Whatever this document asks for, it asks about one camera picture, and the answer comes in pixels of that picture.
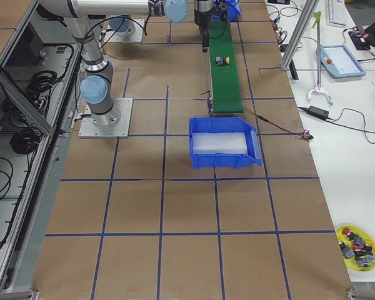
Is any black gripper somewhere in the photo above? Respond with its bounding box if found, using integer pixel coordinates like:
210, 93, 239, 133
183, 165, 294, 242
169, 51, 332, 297
193, 0, 228, 53

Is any yellow push button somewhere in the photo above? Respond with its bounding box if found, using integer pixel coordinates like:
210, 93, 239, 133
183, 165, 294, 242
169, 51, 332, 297
215, 56, 231, 66

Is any yellow tray of buttons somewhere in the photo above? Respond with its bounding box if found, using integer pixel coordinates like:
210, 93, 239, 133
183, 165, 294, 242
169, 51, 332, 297
335, 224, 375, 272

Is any green conveyor belt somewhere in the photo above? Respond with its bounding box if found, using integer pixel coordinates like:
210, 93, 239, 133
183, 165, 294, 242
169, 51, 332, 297
208, 19, 244, 114

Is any blue bin right side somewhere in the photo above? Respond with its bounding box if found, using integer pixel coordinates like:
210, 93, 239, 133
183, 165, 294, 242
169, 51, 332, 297
189, 117, 262, 169

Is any reacher grabber tool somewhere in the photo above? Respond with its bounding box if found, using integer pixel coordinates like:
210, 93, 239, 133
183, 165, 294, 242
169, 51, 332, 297
307, 11, 333, 106

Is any white foam pad right bin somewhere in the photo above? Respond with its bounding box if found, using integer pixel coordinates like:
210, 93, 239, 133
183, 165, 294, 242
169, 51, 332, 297
191, 132, 248, 154

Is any white keyboard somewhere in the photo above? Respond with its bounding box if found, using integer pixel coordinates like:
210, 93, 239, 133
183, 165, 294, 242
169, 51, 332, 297
326, 0, 348, 28

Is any teach pendant tablet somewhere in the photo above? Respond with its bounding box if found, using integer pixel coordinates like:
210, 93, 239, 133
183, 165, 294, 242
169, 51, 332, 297
320, 45, 366, 79

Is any black power adapter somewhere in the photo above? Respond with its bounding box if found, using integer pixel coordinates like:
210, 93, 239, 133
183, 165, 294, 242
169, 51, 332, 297
307, 106, 329, 120

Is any aluminium frame post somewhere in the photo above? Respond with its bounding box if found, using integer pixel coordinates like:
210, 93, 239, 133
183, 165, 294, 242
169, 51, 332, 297
281, 0, 319, 74

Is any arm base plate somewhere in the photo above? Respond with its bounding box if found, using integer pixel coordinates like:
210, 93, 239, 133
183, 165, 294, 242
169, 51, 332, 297
103, 17, 144, 44
79, 98, 133, 138

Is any red black conveyor cable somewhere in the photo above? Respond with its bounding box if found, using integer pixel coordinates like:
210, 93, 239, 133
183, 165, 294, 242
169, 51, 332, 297
243, 107, 315, 141

